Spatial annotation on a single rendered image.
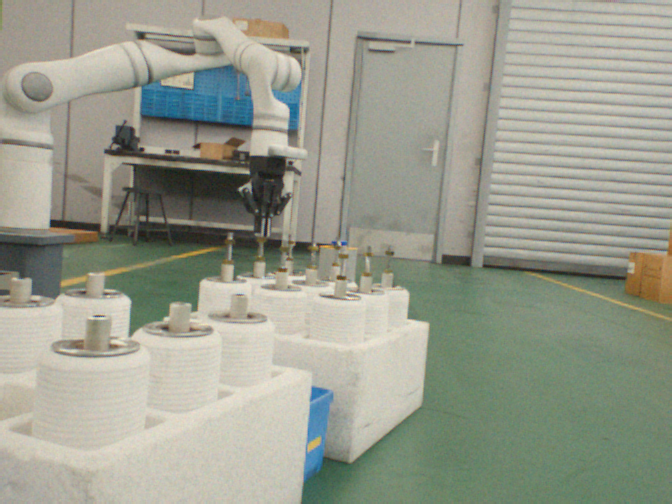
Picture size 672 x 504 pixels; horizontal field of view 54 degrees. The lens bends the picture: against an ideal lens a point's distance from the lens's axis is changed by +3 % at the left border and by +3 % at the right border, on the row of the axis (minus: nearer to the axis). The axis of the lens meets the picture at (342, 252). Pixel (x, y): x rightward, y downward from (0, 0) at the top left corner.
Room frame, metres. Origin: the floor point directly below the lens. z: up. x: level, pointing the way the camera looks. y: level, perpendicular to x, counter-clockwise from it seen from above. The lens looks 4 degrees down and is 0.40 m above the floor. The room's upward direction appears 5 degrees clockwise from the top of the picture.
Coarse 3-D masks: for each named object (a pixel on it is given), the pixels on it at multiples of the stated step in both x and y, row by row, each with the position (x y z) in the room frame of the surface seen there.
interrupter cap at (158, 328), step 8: (144, 328) 0.69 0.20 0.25; (152, 328) 0.70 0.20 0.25; (160, 328) 0.70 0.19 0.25; (168, 328) 0.71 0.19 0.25; (192, 328) 0.72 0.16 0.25; (200, 328) 0.72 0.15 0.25; (208, 328) 0.72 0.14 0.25; (160, 336) 0.67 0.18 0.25; (168, 336) 0.67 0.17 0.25; (176, 336) 0.67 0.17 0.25; (184, 336) 0.67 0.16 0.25; (192, 336) 0.68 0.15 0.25; (200, 336) 0.68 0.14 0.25
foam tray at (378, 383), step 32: (192, 320) 1.15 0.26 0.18; (288, 352) 1.06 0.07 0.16; (320, 352) 1.03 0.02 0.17; (352, 352) 1.01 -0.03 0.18; (384, 352) 1.11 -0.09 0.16; (416, 352) 1.29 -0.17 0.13; (320, 384) 1.03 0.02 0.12; (352, 384) 1.01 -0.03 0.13; (384, 384) 1.13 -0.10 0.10; (416, 384) 1.31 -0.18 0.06; (352, 416) 1.01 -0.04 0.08; (384, 416) 1.14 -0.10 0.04; (352, 448) 1.01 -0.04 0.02
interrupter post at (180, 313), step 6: (174, 306) 0.70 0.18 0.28; (180, 306) 0.70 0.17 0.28; (186, 306) 0.70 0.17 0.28; (174, 312) 0.70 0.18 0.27; (180, 312) 0.70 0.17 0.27; (186, 312) 0.70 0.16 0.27; (174, 318) 0.70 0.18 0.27; (180, 318) 0.70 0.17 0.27; (186, 318) 0.70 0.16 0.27; (174, 324) 0.70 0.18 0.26; (180, 324) 0.70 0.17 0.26; (186, 324) 0.70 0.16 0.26; (174, 330) 0.70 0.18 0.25; (180, 330) 0.70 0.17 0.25; (186, 330) 0.70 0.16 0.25
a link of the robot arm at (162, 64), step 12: (144, 48) 1.41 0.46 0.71; (156, 48) 1.43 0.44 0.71; (204, 48) 1.51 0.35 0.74; (216, 48) 1.51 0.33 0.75; (156, 60) 1.42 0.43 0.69; (168, 60) 1.45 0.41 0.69; (180, 60) 1.47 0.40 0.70; (192, 60) 1.50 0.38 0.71; (204, 60) 1.51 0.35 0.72; (216, 60) 1.52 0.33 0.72; (228, 60) 1.54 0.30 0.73; (156, 72) 1.43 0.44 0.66; (168, 72) 1.45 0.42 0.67; (180, 72) 1.48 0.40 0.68
